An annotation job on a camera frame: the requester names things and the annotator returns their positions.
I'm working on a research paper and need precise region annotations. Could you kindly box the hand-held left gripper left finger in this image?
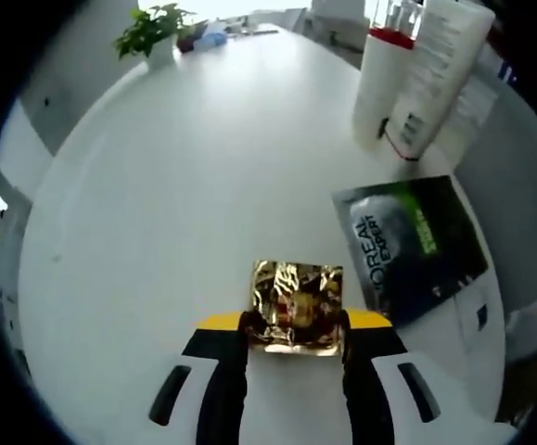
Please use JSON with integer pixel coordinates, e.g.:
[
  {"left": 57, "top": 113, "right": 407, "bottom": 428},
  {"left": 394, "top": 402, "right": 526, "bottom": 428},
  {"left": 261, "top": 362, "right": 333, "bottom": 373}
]
[{"left": 147, "top": 310, "right": 251, "bottom": 445}]

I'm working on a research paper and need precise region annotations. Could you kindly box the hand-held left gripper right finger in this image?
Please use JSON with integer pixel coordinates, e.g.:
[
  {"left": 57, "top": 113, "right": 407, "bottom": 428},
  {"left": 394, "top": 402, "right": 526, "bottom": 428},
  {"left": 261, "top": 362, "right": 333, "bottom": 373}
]
[{"left": 339, "top": 306, "right": 519, "bottom": 445}]

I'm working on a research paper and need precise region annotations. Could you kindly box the gold foil skincare sachet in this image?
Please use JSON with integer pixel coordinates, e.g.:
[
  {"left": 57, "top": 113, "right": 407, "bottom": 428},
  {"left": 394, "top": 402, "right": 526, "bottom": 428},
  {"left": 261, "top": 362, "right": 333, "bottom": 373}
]
[{"left": 248, "top": 260, "right": 346, "bottom": 358}]

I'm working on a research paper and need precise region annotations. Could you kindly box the small clear skincare sachet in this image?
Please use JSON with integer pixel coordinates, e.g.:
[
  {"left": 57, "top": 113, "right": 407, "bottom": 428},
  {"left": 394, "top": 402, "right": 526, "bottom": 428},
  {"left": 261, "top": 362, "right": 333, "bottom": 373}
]
[{"left": 453, "top": 277, "right": 505, "bottom": 367}]

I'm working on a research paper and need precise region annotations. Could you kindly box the green black skincare sachet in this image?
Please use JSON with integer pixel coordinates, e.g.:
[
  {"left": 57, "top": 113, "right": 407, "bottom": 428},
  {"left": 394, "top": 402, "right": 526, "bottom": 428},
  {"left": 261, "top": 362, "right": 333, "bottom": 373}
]
[{"left": 331, "top": 174, "right": 490, "bottom": 331}]

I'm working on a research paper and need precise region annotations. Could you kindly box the white skincare pump bottle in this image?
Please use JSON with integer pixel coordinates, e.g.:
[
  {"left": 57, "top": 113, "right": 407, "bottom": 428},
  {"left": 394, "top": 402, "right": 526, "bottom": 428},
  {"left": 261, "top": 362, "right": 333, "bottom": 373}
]
[{"left": 352, "top": 0, "right": 420, "bottom": 150}]

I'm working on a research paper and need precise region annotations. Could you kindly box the beige skincare tube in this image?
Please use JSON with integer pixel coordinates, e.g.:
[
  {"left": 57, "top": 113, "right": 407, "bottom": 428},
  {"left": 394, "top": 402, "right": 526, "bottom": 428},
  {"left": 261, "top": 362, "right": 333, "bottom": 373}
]
[{"left": 390, "top": 0, "right": 497, "bottom": 161}]

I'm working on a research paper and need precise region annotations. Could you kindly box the small dark plant pot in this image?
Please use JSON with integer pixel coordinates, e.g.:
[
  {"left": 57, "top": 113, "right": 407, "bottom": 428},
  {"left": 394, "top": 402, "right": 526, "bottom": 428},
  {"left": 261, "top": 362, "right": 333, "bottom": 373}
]
[{"left": 177, "top": 27, "right": 199, "bottom": 53}]

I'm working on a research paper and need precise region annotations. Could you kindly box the blue tissue pack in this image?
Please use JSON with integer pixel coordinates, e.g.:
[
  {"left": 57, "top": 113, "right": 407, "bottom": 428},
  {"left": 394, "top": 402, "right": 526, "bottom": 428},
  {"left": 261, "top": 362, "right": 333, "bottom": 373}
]
[{"left": 198, "top": 30, "right": 228, "bottom": 50}]

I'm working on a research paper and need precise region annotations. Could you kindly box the green potted plant white pot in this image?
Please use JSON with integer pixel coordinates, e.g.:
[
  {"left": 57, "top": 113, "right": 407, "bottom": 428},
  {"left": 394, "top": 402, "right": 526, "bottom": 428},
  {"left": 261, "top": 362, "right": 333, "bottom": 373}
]
[{"left": 113, "top": 3, "right": 195, "bottom": 70}]

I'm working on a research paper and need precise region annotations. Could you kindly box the thin red string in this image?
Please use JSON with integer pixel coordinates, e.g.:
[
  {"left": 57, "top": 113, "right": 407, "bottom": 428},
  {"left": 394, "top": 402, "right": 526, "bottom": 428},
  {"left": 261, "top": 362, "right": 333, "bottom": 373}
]
[{"left": 378, "top": 119, "right": 421, "bottom": 163}]

